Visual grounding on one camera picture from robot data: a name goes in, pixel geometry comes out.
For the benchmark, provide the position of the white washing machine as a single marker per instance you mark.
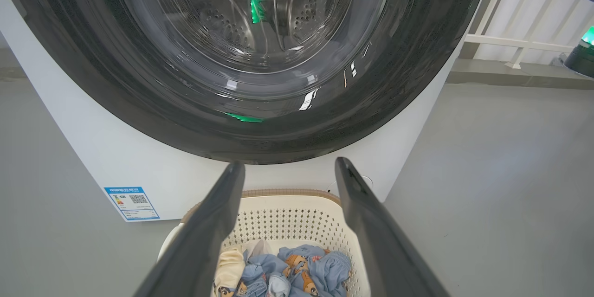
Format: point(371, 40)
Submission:
point(116, 158)

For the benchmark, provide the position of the steel washing drum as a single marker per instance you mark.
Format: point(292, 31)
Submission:
point(222, 28)

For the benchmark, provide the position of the grey metal post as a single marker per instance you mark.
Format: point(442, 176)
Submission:
point(480, 9)

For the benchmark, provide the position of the cream garment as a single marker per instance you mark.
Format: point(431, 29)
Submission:
point(229, 267)

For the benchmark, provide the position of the blue cartoon print garment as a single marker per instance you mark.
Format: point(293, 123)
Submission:
point(260, 271)
point(329, 269)

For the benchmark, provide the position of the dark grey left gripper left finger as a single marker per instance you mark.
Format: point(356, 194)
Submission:
point(195, 250)

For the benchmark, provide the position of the cream perforated laundry basket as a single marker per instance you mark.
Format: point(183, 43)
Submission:
point(287, 222)

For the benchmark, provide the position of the black round washing machine door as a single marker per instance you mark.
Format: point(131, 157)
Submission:
point(139, 102)

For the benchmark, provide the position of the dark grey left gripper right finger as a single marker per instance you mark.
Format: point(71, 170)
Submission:
point(385, 260)

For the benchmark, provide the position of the dark device with green light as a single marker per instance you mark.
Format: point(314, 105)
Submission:
point(580, 58)

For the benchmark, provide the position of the blue energy label sticker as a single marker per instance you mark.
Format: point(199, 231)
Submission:
point(132, 204)

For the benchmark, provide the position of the white metal railing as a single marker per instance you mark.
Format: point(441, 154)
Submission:
point(519, 42)

